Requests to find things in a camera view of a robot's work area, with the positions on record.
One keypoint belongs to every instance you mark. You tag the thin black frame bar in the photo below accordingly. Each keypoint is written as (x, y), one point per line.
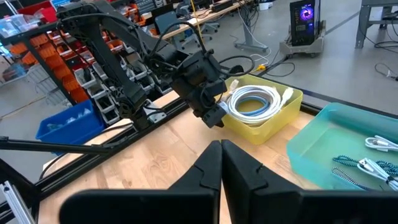
(46, 145)

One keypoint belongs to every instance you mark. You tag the teal plastic bin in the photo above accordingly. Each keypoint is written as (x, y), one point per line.
(314, 149)

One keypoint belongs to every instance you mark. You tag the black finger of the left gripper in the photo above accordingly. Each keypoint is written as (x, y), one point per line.
(214, 117)

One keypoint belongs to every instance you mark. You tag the parts bin rack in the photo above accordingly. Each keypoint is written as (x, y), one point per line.
(46, 53)

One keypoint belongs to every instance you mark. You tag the black curved clamp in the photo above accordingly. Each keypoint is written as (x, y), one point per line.
(237, 69)

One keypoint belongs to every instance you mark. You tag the black table frame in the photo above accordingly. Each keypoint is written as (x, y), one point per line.
(62, 177)

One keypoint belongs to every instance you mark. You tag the wooden top desk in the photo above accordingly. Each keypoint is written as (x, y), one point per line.
(199, 21)

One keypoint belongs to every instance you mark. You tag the silver aluminium extrusion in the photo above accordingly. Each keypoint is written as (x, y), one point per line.
(15, 202)

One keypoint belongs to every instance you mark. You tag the grey computer cart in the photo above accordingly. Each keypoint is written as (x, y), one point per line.
(311, 49)

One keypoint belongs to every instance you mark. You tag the blue plastic storage bin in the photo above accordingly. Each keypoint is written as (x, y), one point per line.
(71, 127)

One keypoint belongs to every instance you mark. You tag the grey blue office chair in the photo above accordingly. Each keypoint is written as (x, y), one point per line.
(168, 20)

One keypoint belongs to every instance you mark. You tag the black desktop computer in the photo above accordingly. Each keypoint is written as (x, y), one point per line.
(304, 25)

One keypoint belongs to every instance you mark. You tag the grey desk leg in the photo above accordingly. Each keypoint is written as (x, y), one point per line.
(248, 34)

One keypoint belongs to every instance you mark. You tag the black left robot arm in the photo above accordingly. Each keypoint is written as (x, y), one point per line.
(102, 56)

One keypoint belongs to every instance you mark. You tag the grey metal desk frame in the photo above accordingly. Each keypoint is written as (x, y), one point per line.
(363, 25)

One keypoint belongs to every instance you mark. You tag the yellow plastic bin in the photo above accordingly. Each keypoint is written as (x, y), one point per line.
(264, 133)

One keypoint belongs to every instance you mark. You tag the clear plastic storage box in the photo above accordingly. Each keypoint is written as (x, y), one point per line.
(15, 26)

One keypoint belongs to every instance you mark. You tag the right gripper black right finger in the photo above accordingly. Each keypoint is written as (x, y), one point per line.
(264, 202)

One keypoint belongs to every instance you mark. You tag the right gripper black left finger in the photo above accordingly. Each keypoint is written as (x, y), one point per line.
(186, 202)

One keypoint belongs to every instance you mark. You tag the red storage box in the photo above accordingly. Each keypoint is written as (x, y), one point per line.
(43, 11)

